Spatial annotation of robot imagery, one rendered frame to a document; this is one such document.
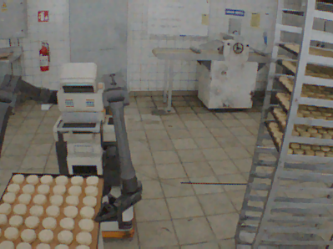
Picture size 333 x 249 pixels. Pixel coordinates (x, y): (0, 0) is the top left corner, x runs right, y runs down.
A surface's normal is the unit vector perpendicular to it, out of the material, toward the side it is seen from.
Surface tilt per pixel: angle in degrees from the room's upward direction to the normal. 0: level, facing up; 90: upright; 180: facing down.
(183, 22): 90
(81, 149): 99
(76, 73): 43
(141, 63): 90
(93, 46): 90
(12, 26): 90
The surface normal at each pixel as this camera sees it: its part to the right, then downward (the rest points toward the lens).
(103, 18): 0.19, 0.41
